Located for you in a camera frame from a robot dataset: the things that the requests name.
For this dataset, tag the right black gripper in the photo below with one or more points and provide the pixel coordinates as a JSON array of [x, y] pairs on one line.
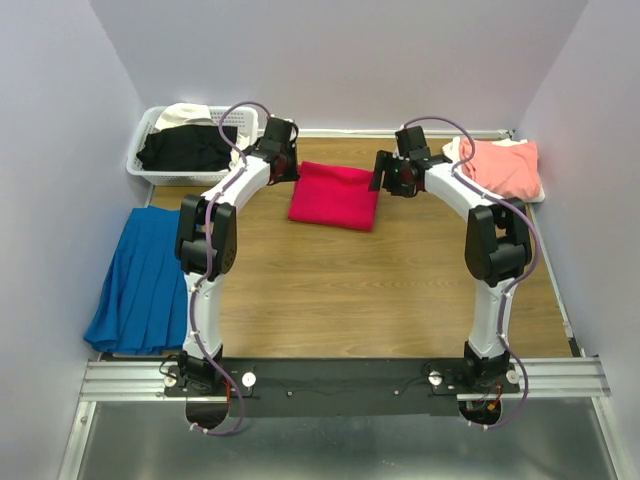
[[383, 162]]

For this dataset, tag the pink folded t shirt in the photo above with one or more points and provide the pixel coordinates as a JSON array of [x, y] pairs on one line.
[[507, 168]]

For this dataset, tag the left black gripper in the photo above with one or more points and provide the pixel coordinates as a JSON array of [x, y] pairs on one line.
[[292, 175]]

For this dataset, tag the black t shirt in basket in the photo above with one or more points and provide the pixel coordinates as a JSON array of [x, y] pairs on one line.
[[195, 148]]

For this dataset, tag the red t shirt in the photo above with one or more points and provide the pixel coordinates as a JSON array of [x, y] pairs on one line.
[[334, 196]]

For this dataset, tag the aluminium rail frame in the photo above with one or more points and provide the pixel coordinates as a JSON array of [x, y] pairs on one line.
[[558, 426]]

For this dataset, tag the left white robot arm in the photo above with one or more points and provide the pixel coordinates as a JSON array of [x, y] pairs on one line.
[[207, 238]]

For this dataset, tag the cream t shirt in basket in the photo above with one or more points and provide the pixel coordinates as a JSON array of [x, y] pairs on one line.
[[189, 114]]

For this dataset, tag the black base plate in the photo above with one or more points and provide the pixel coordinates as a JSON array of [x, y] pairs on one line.
[[307, 387]]

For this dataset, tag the blue pleated cloth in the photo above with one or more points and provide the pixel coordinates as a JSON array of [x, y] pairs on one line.
[[143, 304]]

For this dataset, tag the white plastic laundry basket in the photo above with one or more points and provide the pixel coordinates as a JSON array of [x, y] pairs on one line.
[[240, 126]]

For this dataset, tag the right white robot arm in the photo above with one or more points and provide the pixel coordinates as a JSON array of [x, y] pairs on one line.
[[497, 251]]

